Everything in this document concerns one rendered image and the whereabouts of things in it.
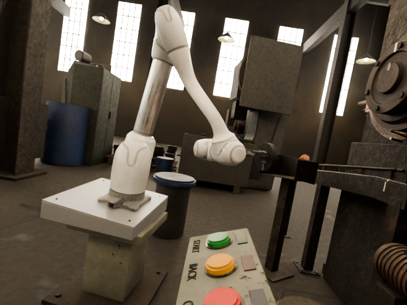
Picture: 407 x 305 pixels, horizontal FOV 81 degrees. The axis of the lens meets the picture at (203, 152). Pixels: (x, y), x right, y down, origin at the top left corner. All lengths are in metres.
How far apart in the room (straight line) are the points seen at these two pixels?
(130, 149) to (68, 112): 2.83
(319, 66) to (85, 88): 10.27
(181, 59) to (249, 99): 2.62
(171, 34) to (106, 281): 1.07
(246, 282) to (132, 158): 0.79
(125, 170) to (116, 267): 0.41
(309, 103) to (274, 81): 8.20
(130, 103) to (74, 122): 8.02
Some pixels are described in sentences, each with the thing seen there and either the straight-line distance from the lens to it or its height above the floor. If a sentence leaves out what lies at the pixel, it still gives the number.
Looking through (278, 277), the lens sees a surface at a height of 0.01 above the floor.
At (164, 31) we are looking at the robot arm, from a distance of 1.10.
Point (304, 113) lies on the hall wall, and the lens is 11.81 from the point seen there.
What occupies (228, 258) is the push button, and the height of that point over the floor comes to 0.61.
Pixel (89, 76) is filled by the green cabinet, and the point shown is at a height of 1.34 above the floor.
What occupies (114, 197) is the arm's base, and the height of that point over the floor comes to 0.45.
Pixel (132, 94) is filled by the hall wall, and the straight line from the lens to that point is 11.74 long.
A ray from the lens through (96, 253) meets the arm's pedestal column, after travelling 1.18.
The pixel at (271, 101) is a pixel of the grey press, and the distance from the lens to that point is 3.74.
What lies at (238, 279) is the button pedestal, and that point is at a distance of 0.33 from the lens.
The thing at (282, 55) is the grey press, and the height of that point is 2.09.
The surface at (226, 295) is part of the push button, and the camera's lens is 0.29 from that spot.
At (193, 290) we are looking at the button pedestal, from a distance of 0.33.
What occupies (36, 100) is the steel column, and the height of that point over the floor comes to 0.84.
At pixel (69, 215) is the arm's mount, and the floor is 0.39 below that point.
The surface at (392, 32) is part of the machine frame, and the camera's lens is 1.82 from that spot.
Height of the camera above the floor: 0.78
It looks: 4 degrees down
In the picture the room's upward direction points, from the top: 9 degrees clockwise
